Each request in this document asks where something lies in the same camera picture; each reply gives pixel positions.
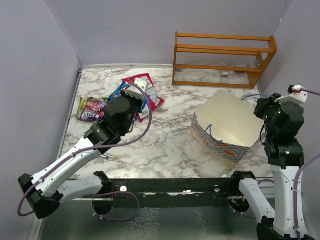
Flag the blue checkered paper bag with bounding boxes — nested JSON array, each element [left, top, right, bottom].
[[190, 90, 264, 168]]

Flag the red snack bag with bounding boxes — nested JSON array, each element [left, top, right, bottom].
[[122, 73, 165, 123]]

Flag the blue snack bag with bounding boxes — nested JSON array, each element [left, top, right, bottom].
[[108, 85, 124, 102]]

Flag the purple Fox's berries bag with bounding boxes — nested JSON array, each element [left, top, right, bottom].
[[79, 97, 109, 122]]

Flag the green Fox's candy bag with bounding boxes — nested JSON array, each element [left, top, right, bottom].
[[76, 97, 87, 120]]

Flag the blue M&M's bag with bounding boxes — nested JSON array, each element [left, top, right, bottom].
[[121, 81, 147, 110]]

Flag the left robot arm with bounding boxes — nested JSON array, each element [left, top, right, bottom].
[[17, 95, 145, 219]]

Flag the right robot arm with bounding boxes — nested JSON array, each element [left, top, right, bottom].
[[229, 90, 312, 240]]

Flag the wooden rack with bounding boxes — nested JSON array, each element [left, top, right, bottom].
[[172, 32, 278, 89]]

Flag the pens on table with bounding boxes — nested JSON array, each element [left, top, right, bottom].
[[100, 154, 116, 160]]

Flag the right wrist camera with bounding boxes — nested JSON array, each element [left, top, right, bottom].
[[275, 85, 308, 105]]

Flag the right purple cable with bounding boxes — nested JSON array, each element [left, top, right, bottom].
[[232, 87, 320, 240]]

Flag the purple cable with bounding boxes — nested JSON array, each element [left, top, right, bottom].
[[232, 87, 320, 240], [16, 81, 153, 217]]

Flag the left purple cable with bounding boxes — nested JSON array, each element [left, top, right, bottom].
[[16, 81, 153, 217]]

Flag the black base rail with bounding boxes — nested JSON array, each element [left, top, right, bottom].
[[81, 171, 257, 210]]

